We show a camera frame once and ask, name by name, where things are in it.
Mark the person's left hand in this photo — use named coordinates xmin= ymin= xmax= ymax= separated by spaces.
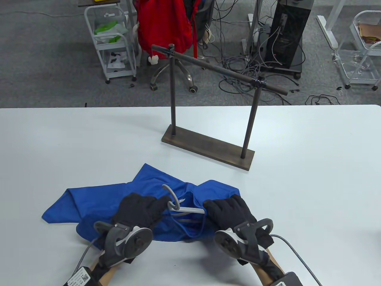
xmin=112 ymin=192 xmax=173 ymax=236

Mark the person's right hand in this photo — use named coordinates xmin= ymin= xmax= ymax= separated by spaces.
xmin=203 ymin=194 xmax=257 ymax=231

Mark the white plastic clothes hanger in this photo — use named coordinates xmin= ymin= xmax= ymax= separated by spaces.
xmin=162 ymin=184 xmax=208 ymax=224

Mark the person's right forearm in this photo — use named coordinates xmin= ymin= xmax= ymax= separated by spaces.
xmin=252 ymin=247 xmax=290 ymax=286

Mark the person's left forearm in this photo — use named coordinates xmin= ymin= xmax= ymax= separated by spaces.
xmin=89 ymin=258 xmax=122 ymax=286

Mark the grey wrist-mounted tracker controller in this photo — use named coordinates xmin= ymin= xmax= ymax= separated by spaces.
xmin=94 ymin=220 xmax=154 ymax=268
xmin=214 ymin=218 xmax=274 ymax=265

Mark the dark metal tabletop clothes rack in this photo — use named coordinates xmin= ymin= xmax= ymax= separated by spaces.
xmin=151 ymin=43 xmax=289 ymax=172

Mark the blue garment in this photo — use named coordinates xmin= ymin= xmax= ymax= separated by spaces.
xmin=42 ymin=163 xmax=240 ymax=243

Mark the office chair with chrome base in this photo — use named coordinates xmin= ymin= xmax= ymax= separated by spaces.
xmin=132 ymin=0 xmax=215 ymax=94

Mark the white metal utility cart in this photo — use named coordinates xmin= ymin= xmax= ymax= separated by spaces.
xmin=84 ymin=5 xmax=138 ymax=84

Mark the black wheeled computer stand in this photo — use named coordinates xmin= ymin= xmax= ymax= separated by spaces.
xmin=257 ymin=27 xmax=305 ymax=79

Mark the red jacket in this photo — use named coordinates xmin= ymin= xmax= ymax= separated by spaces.
xmin=136 ymin=0 xmax=199 ymax=59

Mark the green and white plastic bag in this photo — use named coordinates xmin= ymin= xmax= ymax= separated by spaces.
xmin=94 ymin=20 xmax=129 ymax=44

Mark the black computer tower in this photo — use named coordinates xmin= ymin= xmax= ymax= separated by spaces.
xmin=266 ymin=0 xmax=314 ymax=69

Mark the grey desk leg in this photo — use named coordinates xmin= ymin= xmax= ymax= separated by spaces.
xmin=248 ymin=0 xmax=263 ymax=45

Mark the white desk leg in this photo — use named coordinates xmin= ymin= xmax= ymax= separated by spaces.
xmin=316 ymin=0 xmax=349 ymax=50

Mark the brown and yellow package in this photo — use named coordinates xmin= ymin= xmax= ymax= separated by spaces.
xmin=358 ymin=23 xmax=381 ymax=44

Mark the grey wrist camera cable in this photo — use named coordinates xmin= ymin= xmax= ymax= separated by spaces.
xmin=270 ymin=234 xmax=324 ymax=286
xmin=71 ymin=238 xmax=104 ymax=272

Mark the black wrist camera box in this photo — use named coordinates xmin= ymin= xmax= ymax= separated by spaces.
xmin=267 ymin=272 xmax=306 ymax=286
xmin=61 ymin=266 xmax=101 ymax=286

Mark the tangle of floor cables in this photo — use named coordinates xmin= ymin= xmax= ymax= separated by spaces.
xmin=205 ymin=0 xmax=299 ymax=105

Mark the black loose floor cable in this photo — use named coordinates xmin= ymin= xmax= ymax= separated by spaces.
xmin=305 ymin=94 xmax=341 ymax=105

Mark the white wire-shelf cart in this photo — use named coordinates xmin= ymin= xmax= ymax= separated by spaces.
xmin=336 ymin=10 xmax=381 ymax=91

